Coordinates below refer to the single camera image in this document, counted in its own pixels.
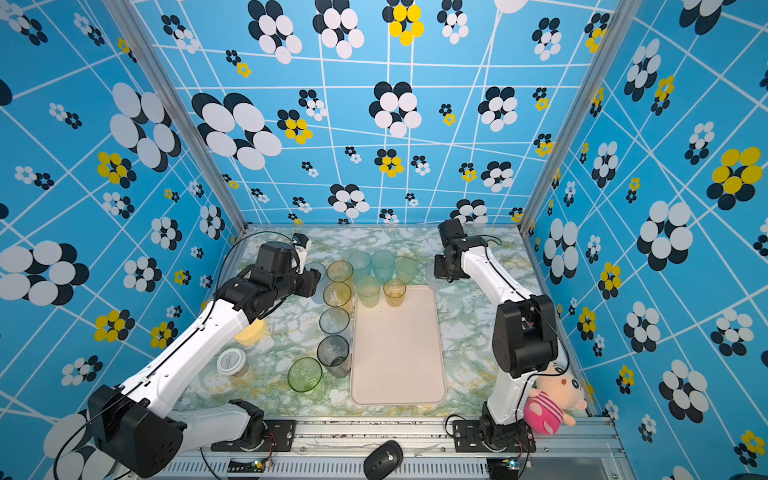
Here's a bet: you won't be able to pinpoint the small amber cup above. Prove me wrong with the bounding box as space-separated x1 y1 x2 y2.
383 278 407 307

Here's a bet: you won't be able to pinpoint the pale green tall cup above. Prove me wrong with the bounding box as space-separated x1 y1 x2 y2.
356 276 381 308

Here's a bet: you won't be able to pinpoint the dark smoky cup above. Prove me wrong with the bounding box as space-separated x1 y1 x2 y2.
316 335 351 378

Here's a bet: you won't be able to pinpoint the green translucent cup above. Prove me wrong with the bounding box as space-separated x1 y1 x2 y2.
287 357 323 394

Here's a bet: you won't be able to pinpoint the blue-grey translucent cup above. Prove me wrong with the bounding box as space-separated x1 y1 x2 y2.
305 262 327 281

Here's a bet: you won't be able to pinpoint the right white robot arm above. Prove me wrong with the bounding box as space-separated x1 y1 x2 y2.
434 220 561 450

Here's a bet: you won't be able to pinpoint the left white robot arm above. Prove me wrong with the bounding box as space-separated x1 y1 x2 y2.
88 233 321 478

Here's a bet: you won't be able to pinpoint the beige plastic tray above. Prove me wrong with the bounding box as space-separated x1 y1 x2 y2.
350 285 446 406

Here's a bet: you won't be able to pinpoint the amber cup front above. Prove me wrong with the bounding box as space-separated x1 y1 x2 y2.
323 282 354 314

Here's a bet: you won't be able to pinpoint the amber cup back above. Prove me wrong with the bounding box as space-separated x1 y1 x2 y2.
326 260 354 287

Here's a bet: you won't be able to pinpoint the light green cup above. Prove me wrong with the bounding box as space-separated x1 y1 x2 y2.
395 257 418 285

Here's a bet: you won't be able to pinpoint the grey-blue clear cup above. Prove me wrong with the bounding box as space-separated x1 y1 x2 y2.
319 307 351 339

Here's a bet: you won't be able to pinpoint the teal cup left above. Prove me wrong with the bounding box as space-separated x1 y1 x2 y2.
347 250 372 283

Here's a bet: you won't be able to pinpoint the teal cup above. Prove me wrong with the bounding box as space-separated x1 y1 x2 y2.
347 250 372 283
371 250 396 285

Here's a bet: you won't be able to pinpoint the teal cup right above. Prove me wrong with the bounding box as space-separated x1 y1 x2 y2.
371 250 396 285

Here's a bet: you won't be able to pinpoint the pink plush doll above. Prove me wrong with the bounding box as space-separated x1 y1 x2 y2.
523 362 587 435

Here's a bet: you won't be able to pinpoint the black computer mouse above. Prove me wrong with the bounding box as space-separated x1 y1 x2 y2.
363 440 403 480

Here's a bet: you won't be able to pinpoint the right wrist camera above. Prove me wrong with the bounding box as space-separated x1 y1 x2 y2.
438 218 467 247

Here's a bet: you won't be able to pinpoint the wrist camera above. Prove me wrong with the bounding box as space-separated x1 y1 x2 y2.
291 233 311 271
438 218 467 247

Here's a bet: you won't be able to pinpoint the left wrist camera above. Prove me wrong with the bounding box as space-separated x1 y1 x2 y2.
291 233 311 271

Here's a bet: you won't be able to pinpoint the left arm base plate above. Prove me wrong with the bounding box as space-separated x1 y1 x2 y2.
210 419 297 453

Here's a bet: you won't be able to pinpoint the aluminium front frame rail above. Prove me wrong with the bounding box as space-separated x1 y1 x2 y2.
156 417 635 479

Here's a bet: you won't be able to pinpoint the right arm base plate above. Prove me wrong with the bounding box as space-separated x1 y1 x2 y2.
448 418 537 455

